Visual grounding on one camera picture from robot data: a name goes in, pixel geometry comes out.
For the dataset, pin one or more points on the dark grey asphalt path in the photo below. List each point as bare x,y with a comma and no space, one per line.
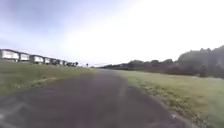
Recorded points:
96,100

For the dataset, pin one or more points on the row of dark trees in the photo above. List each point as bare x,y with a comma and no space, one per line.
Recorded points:
196,63

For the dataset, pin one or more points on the grass field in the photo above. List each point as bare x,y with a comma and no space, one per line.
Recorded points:
23,75

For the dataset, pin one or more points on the grass verge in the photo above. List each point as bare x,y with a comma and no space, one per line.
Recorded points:
180,90

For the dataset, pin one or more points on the row of white buildings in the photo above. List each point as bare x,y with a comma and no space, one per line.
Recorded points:
25,57

